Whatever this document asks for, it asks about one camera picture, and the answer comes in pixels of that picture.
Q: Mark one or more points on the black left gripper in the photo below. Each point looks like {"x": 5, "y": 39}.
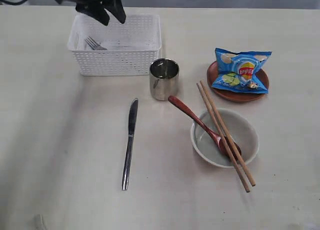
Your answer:
{"x": 96, "y": 10}

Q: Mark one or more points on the white perforated plastic basket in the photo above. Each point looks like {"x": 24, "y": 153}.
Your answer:
{"x": 131, "y": 47}

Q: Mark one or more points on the silver table knife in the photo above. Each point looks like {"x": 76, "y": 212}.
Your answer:
{"x": 132, "y": 118}

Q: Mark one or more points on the wooden chopstick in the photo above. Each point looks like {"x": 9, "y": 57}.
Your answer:
{"x": 222, "y": 138}
{"x": 227, "y": 133}

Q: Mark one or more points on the blue chips bag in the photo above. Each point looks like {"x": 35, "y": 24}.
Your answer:
{"x": 237, "y": 71}

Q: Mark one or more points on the brown wooden plate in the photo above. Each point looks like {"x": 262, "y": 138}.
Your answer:
{"x": 212, "y": 74}

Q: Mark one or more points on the red-brown wooden spoon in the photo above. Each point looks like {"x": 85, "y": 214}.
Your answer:
{"x": 215, "y": 136}

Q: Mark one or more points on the silver metal fork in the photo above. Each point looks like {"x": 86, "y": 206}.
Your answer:
{"x": 93, "y": 44}

